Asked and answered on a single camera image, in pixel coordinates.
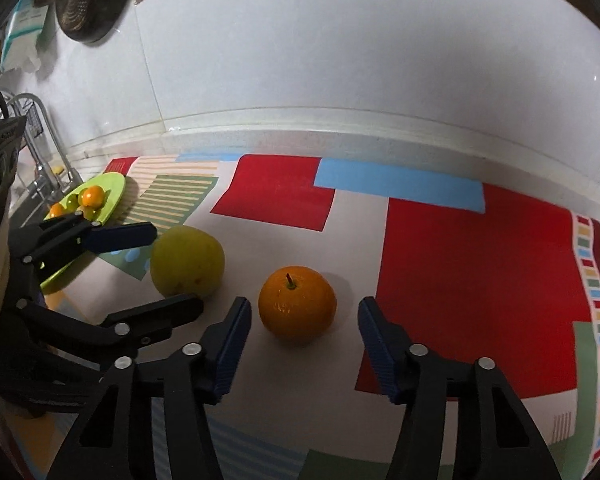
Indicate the large orange with stem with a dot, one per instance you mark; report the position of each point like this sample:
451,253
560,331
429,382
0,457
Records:
297,307

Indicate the green round fruit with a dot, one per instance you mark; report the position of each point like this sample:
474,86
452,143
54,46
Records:
91,214

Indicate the chrome faucet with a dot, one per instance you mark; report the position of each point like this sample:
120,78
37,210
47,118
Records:
45,125

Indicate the colourful patterned mat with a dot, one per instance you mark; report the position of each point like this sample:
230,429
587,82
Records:
480,285

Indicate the dark round hanging object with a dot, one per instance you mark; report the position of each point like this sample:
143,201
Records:
95,5

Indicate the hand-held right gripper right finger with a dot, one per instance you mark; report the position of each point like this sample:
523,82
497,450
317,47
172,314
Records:
375,355

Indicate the green apple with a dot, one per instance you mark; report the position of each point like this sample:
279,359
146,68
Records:
73,202

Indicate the green plate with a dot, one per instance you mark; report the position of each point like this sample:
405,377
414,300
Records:
112,192

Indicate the large yellow-green round fruit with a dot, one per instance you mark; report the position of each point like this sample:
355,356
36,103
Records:
187,260

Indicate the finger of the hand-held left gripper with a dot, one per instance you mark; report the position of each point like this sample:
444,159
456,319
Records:
125,237
155,314

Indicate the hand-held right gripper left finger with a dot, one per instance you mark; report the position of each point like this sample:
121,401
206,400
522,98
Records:
232,355

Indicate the small orange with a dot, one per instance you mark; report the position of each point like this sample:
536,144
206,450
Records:
92,196
56,210

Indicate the white hanging packet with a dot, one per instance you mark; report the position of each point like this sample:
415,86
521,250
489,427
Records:
25,30

